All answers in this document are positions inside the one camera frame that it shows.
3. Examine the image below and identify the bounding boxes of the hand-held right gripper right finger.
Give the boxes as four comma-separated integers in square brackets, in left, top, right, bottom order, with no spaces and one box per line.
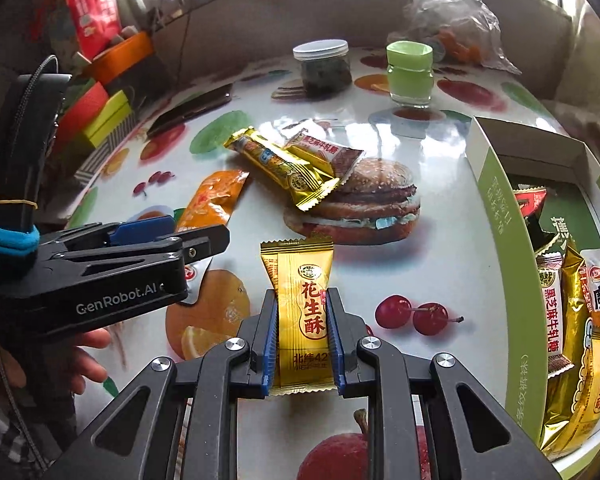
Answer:
[326,286,561,480]

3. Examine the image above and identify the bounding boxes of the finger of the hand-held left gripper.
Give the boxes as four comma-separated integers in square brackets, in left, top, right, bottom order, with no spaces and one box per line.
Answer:
[66,223,232,282]
[39,214,178,262]

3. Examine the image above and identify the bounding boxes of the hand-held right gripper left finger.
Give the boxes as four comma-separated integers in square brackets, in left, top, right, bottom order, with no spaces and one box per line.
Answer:
[45,287,281,480]

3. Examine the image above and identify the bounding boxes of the orange pouch snack packet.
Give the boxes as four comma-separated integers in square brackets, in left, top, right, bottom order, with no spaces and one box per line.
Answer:
[173,168,251,307]

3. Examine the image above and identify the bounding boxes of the gold candy packet red print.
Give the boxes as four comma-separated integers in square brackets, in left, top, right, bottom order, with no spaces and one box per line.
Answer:
[259,239,337,396]

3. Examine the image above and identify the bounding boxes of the green cardboard box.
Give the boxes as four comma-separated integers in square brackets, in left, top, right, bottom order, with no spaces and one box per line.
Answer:
[467,115,600,480]

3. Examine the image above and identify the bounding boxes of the pile of assorted snack packets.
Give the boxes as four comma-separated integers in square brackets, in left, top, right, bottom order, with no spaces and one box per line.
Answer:
[512,185,600,462]

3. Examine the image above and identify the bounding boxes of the person's left forearm checked sleeve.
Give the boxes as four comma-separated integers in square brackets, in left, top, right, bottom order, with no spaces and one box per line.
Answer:
[0,397,42,480]

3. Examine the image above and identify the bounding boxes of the person's left hand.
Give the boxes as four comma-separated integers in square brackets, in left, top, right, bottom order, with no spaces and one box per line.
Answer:
[66,326,113,386]

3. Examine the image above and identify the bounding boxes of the long gold snack packet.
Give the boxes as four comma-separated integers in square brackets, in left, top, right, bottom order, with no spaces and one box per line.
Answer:
[223,127,342,213]

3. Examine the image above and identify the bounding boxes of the black smartphone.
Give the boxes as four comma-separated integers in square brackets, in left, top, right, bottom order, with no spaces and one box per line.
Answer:
[146,83,234,137]

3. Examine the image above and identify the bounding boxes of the red box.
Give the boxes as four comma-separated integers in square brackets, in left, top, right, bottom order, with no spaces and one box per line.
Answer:
[54,80,111,146]

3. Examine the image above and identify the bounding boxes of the brown white candy packet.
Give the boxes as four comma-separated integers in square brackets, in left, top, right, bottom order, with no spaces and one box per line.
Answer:
[283,128,365,184]

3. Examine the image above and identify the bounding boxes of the fruit print tablecloth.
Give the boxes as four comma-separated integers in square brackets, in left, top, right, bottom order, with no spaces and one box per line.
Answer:
[64,45,582,480]

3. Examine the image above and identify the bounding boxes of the orange box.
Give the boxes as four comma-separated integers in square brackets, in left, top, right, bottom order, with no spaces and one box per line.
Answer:
[87,30,156,84]

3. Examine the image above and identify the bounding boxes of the clear jar white lid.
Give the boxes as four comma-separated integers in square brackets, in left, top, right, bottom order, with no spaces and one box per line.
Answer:
[292,39,354,100]

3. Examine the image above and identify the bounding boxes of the red paper bag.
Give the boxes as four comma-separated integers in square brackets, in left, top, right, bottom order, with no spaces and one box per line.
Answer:
[62,0,124,59]

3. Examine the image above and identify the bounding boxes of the green glass jar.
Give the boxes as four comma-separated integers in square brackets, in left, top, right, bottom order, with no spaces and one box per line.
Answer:
[385,41,435,109]

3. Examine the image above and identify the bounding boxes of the clear plastic bag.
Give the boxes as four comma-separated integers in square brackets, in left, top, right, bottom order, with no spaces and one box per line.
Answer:
[387,0,522,74]

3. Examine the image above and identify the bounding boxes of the beige curtain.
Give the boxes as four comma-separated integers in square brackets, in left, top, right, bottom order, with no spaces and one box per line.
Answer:
[545,0,600,127]

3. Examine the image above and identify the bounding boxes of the black braided cable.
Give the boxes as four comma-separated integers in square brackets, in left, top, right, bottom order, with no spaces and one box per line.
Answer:
[0,54,61,472]

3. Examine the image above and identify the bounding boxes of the thin black wire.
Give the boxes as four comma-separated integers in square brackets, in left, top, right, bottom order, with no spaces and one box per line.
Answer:
[174,0,192,89]

